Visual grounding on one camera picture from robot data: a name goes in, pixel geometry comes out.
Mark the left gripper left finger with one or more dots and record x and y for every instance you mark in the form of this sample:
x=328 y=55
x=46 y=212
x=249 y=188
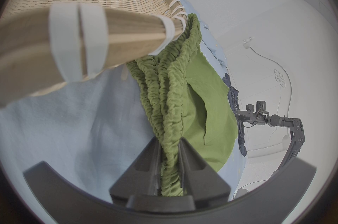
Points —
x=142 y=172

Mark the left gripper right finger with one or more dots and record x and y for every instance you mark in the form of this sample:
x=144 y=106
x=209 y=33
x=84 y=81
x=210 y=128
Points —
x=200 y=175

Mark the pale blue quilt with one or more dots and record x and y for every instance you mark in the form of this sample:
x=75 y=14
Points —
x=219 y=56

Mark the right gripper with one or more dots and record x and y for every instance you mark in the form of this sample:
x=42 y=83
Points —
x=249 y=117

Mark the bed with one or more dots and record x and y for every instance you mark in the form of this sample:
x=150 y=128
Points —
x=79 y=125

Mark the dark blue printed T-shirt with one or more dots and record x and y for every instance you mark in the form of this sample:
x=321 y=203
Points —
x=233 y=96

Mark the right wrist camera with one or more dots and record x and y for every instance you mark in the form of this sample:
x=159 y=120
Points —
x=250 y=107

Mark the green shorts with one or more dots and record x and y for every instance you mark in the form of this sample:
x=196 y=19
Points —
x=211 y=112

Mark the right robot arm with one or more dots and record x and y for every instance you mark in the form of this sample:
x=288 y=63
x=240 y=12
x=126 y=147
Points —
x=282 y=121

